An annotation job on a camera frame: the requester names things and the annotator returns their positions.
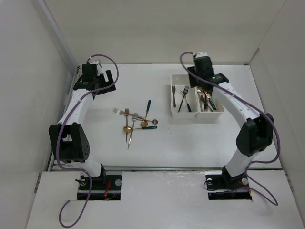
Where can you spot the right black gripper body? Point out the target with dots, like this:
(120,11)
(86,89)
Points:
(194,80)

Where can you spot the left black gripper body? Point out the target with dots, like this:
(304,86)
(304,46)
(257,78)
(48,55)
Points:
(100,80)

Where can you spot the black handle fork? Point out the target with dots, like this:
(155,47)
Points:
(186,89)

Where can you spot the brown wooden fork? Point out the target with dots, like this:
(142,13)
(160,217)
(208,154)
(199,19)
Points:
(173,92)

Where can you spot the silver fork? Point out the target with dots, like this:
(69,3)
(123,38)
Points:
(120,112)
(134,119)

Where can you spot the rose gold fork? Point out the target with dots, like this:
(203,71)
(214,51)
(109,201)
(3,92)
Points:
(127,124)

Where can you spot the gold spoon green handle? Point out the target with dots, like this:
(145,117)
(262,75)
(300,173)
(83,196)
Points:
(129,129)

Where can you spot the silver spoon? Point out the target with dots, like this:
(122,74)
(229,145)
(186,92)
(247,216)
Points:
(201,101)

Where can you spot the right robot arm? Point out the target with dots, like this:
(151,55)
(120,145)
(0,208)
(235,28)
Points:
(255,129)

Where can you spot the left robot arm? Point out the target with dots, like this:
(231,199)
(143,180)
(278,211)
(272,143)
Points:
(68,139)

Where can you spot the right white plastic container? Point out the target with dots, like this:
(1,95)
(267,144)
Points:
(216,105)

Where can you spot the white plastic container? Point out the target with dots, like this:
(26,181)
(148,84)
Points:
(180,81)
(216,105)

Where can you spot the left white plastic container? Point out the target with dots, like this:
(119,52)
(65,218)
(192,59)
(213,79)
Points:
(180,81)

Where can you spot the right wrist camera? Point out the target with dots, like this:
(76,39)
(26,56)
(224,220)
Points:
(200,54)

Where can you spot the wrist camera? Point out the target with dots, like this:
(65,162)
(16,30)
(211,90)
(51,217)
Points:
(200,54)
(93,61)

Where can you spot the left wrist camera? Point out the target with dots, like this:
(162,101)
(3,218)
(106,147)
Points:
(93,61)

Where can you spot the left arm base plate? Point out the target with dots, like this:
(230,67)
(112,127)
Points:
(107,189)

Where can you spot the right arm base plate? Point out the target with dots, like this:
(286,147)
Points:
(218,189)

